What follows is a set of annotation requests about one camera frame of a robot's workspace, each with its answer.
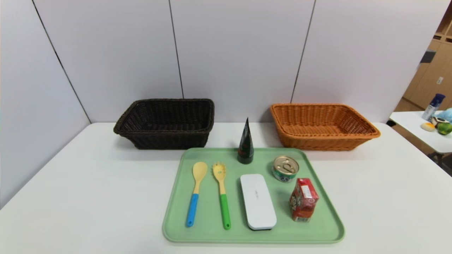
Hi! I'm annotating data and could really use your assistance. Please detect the dark green squeeze tube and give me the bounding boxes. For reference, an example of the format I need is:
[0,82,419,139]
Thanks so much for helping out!
[237,117,255,165]

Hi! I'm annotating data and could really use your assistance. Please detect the tin can with gold lid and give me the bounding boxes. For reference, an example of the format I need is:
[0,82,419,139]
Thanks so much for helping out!
[272,156,300,183]

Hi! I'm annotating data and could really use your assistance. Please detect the white rectangular case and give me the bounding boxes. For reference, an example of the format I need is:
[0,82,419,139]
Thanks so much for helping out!
[240,174,278,231]

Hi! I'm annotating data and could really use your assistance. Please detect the red drink carton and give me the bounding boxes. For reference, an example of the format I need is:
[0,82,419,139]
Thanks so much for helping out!
[289,178,319,223]

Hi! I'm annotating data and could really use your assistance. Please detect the dark brown wicker basket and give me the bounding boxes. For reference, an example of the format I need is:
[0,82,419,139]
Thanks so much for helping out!
[113,98,215,150]

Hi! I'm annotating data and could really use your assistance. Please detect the orange wicker basket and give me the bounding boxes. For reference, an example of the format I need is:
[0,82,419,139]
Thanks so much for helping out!
[270,103,381,151]

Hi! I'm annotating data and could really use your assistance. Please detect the light green plastic tray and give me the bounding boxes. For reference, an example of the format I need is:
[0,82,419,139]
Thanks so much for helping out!
[162,147,345,244]

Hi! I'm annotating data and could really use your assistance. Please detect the white side table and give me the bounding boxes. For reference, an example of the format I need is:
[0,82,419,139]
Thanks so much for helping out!
[389,110,452,177]

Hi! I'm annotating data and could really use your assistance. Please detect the blue capped spray bottle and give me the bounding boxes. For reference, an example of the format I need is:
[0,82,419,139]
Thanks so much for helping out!
[422,93,446,121]

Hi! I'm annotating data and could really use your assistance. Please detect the light wooden cabinet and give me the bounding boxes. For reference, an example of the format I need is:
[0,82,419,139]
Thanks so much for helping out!
[394,4,452,112]

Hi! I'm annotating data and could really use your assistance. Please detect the yellow pasta fork green handle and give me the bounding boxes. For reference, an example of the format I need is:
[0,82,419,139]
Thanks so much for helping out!
[212,162,232,230]

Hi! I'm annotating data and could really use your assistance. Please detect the yellow spoon with blue handle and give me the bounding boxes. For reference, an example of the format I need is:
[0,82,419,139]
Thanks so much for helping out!
[186,162,208,228]

